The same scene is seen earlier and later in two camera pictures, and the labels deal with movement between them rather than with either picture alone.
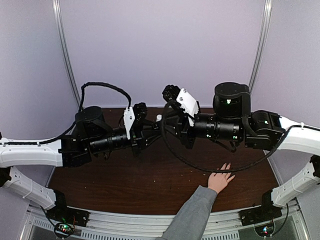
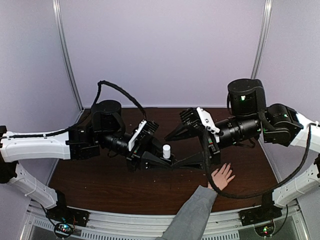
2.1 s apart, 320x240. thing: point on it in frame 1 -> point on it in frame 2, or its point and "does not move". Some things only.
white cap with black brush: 159,117 -> 166,151
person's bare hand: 217,181 does not move
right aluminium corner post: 256,71 does not move
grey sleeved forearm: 190,222 does not move
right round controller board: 265,230 does not move
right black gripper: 182,132 -> 195,161
